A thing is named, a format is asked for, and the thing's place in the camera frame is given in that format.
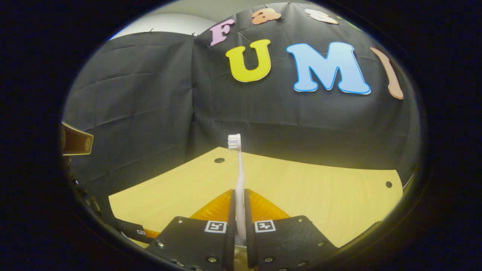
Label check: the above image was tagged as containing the black backdrop cloth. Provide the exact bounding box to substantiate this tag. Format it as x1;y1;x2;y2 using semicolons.
62;2;421;226

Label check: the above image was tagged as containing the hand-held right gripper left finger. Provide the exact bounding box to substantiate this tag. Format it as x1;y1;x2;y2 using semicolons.
145;189;237;271

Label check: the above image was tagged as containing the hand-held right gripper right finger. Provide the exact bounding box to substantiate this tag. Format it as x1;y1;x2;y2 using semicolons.
244;188;339;271

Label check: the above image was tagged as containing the white toothbrush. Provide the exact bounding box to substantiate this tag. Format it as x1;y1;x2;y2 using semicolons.
227;134;247;245

